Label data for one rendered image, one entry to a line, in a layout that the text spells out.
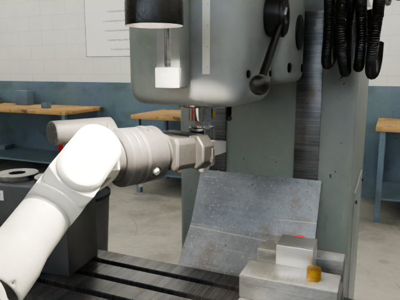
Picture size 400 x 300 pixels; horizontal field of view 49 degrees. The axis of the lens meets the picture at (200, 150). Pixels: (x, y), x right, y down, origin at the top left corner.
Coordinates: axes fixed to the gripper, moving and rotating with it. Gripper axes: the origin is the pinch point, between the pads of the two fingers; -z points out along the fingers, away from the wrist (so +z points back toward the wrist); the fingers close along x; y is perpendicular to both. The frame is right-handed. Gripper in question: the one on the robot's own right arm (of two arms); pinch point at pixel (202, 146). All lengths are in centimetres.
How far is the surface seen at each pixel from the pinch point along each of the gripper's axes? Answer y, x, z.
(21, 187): 11.2, 34.5, 18.8
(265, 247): 18.2, -9.0, -7.6
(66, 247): 23.1, 25.7, 13.7
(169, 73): -12.6, -5.5, 12.0
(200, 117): -5.3, -1.6, 1.9
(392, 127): 31, 99, -325
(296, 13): -24.4, -4.1, -21.0
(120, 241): 121, 230, -133
